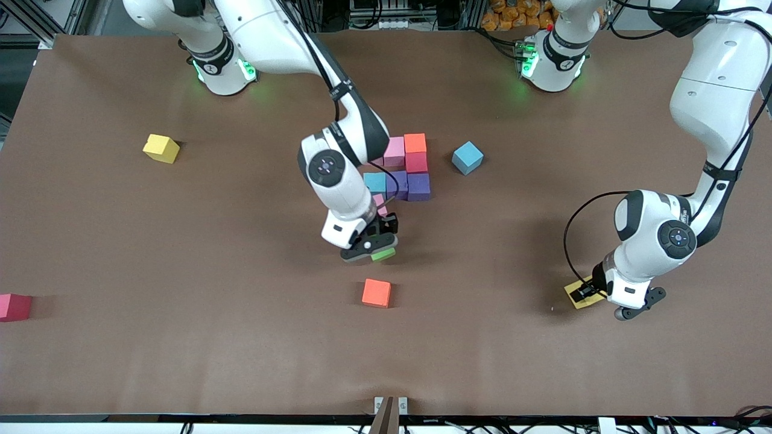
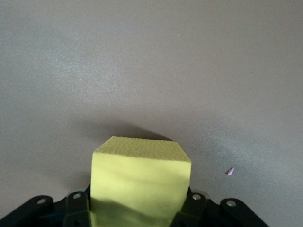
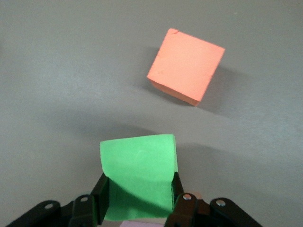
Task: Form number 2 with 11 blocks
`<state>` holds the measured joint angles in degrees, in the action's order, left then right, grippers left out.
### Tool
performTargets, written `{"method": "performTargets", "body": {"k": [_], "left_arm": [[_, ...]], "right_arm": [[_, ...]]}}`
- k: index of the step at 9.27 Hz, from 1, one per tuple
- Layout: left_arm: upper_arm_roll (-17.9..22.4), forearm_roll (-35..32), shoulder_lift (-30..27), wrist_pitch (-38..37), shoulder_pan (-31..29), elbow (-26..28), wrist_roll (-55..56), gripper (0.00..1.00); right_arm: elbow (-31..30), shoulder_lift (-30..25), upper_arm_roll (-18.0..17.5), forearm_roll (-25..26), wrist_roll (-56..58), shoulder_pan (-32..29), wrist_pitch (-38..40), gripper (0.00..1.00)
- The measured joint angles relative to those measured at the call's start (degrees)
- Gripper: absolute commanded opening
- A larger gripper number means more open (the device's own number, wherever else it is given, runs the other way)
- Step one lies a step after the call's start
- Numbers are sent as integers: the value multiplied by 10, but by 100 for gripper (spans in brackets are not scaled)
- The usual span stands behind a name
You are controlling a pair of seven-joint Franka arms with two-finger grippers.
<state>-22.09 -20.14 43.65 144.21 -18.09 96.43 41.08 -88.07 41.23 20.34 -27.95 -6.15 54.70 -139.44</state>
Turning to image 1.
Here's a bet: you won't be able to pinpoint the yellow foam cube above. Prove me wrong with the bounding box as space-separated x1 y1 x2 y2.
142 134 181 165
565 276 607 310

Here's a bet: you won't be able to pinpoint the purple foam cube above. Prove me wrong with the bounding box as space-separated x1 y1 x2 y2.
407 173 431 201
386 171 409 201

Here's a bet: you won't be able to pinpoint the brown wooden strip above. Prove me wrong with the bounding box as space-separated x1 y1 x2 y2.
369 396 401 434

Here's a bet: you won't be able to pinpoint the white power strip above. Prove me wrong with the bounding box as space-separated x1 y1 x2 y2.
371 17 426 31

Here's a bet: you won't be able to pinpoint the brown paper table cover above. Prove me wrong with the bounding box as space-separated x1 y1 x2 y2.
0 29 772 418

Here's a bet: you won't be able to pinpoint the bag of orange items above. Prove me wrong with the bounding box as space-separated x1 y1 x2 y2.
481 0 558 32

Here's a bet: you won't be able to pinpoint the tangled black cables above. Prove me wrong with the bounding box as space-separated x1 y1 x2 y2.
356 407 772 434

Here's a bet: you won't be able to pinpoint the aluminium frame rail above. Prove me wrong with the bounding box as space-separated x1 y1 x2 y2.
0 0 91 44

